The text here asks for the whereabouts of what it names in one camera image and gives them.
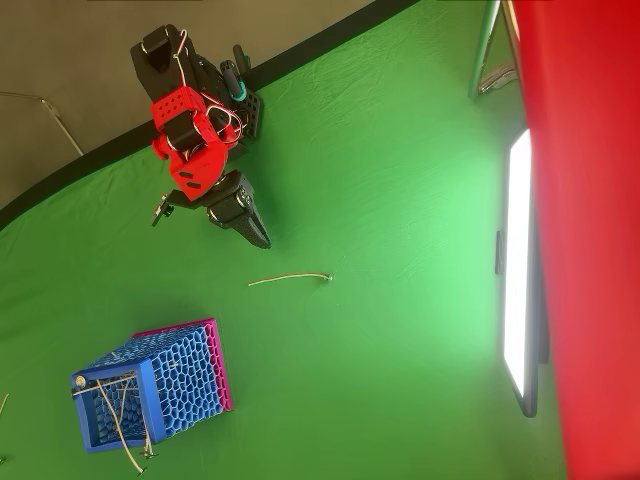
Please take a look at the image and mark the blue and magenta lattice basket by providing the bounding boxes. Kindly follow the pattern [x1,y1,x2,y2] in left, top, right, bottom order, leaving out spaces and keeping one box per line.
[69,317,235,454]

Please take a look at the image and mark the green cloth with black border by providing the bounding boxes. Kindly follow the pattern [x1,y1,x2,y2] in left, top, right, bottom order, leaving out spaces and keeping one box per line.
[0,0,569,480]

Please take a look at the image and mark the white LED light panel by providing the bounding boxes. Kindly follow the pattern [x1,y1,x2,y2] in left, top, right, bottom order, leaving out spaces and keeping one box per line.
[494,127,551,419]

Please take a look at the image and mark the red panel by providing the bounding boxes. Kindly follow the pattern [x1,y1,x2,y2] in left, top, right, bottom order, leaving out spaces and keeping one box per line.
[508,0,640,480]

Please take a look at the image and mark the small gripper camera board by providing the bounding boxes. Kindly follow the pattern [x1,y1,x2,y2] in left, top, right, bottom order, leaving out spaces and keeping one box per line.
[150,191,175,228]

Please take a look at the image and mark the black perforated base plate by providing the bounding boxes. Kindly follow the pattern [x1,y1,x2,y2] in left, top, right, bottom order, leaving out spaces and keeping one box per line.
[230,88,264,141]

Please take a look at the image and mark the black clamp with teal ring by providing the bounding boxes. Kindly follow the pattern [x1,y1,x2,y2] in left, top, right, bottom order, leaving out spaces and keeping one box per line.
[218,43,251,104]

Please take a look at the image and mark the white cable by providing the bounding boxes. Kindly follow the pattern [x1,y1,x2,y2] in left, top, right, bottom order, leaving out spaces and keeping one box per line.
[0,90,85,157]

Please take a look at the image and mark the silver metal stand frame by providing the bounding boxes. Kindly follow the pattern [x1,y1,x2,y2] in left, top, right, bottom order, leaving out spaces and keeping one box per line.
[467,0,521,102]

